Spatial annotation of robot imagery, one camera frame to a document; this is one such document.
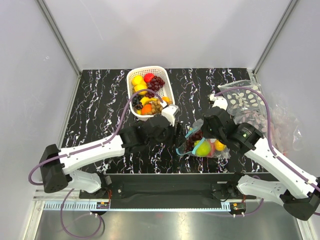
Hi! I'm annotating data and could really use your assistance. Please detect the yellow banana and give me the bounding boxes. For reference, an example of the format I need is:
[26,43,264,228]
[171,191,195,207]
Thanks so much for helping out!
[140,97,157,106]

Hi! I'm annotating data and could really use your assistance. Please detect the bag of pink slices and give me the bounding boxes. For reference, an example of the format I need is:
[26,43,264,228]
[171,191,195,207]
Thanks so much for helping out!
[234,110,268,134]

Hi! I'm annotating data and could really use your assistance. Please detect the yellow pear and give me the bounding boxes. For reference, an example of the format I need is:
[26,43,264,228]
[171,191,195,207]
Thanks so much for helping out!
[214,140,227,152]

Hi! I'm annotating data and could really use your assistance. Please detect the red strawberry fruit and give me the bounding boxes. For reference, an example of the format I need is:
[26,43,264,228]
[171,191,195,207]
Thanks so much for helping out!
[143,73,155,83]

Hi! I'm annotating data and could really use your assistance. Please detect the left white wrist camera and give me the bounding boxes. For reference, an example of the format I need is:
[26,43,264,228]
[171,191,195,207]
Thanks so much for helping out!
[161,104,180,126]

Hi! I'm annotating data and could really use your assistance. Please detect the green pear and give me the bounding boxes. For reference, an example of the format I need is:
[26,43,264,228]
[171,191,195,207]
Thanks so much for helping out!
[195,141,211,157]

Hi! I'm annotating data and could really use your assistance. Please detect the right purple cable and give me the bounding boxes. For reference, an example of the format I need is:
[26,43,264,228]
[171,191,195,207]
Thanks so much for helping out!
[207,87,320,217]

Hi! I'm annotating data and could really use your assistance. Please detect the crumpled clear plastic bag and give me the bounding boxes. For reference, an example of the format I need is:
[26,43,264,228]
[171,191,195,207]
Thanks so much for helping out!
[270,103,304,155]

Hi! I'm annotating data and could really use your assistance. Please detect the orange fruit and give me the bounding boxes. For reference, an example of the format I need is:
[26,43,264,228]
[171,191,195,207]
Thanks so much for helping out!
[141,104,153,116]

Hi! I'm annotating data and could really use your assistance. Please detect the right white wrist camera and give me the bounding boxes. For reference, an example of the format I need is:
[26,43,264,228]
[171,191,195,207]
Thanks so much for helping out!
[209,94,228,110]

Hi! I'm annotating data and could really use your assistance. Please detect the clear zip top bag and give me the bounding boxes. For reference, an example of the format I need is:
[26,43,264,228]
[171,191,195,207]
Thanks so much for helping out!
[176,119,231,159]

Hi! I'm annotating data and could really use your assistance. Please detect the dark purple grape bunch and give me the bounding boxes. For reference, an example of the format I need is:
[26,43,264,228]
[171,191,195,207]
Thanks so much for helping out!
[131,95,143,110]

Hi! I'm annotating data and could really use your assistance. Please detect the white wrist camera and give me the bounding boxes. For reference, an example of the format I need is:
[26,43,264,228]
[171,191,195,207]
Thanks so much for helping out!
[161,104,180,126]
[209,94,228,110]

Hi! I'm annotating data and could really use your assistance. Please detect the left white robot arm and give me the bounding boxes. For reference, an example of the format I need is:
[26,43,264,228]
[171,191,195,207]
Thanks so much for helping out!
[39,115,185,198]

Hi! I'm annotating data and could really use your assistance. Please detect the red apple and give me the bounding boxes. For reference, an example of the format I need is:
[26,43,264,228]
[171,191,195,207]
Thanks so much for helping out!
[206,143,216,158]

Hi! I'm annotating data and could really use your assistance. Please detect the red grape bunch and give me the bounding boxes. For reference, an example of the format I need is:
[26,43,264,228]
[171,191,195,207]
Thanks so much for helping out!
[185,130,203,152]
[146,75,165,93]

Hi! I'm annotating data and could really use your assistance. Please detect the aluminium frame rail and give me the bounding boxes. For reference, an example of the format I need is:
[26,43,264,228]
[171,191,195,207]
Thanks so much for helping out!
[32,181,306,202]

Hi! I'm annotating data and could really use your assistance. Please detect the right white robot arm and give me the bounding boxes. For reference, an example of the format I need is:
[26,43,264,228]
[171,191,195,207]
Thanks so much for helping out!
[201,106,320,221]

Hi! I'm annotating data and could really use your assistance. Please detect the yellow lemon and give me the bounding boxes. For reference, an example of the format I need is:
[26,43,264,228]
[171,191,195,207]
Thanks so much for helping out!
[133,84,148,96]

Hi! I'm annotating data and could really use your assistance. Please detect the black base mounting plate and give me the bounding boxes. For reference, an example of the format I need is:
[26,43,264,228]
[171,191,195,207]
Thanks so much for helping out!
[79,173,242,199]

